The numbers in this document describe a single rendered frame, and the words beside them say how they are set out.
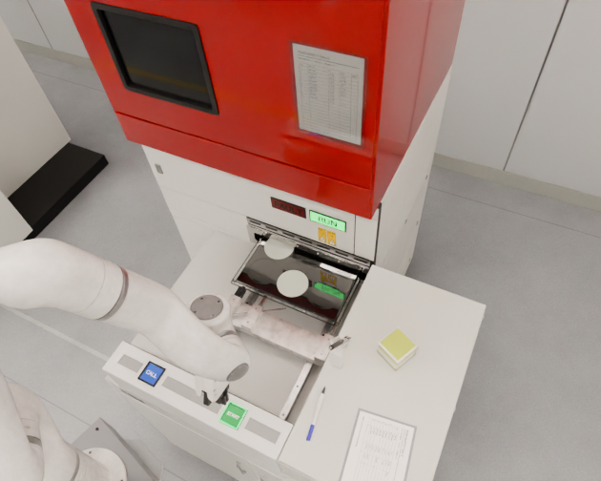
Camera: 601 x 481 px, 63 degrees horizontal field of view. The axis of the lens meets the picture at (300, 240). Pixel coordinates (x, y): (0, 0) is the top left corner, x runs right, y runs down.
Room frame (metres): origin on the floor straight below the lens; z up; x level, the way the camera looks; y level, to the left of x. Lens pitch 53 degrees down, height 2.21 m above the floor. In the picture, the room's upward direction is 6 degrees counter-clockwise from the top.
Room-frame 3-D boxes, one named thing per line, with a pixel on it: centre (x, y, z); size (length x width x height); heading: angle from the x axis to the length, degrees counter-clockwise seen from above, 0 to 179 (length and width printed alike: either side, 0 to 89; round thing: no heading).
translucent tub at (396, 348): (0.52, -0.22, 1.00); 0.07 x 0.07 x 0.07; 33
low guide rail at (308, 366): (0.62, -0.02, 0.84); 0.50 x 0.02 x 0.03; 149
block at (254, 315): (0.72, 0.17, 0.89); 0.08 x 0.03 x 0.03; 149
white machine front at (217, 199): (1.04, 0.13, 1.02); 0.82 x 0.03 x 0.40; 59
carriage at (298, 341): (0.68, 0.10, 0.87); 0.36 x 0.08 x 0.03; 59
